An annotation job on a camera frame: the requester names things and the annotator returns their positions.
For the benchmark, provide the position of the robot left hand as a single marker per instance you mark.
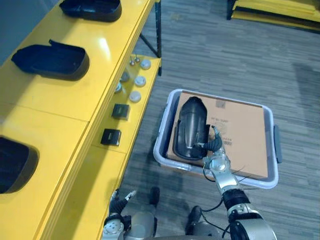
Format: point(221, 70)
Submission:
point(117, 205)

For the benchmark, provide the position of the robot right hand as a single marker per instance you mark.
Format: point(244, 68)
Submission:
point(215, 145)

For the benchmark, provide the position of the black plastic housing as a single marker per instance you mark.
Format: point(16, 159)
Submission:
point(95, 13)
point(15, 165)
point(191, 125)
point(50, 62)

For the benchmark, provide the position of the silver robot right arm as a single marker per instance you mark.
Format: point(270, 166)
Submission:
point(225, 180)

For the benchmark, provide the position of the long yellow shelf rack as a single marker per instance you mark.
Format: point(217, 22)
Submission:
point(75, 100)

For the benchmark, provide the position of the small yellow shelf rack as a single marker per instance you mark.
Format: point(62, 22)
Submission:
point(275, 10)

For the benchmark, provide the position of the brown cardboard box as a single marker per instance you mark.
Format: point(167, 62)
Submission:
point(240, 130)

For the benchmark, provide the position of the silver robot left leg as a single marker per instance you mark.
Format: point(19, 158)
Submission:
point(142, 225)

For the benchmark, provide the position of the dark robot left foot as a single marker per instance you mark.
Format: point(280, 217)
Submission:
point(155, 196)

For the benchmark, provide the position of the dark robot foot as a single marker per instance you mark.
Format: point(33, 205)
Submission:
point(193, 217)
point(155, 196)

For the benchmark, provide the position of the translucent plastic bin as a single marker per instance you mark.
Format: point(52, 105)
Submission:
point(180, 170)

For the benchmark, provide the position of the small black square box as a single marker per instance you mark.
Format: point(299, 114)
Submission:
point(121, 111)
point(111, 137)

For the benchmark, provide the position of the dark robot right foot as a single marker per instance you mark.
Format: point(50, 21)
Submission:
point(193, 217)

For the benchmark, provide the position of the white round disc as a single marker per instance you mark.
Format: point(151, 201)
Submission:
point(140, 80)
point(135, 96)
point(145, 64)

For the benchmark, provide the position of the small metal knob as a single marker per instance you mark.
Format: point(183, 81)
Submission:
point(137, 59)
point(118, 88)
point(131, 61)

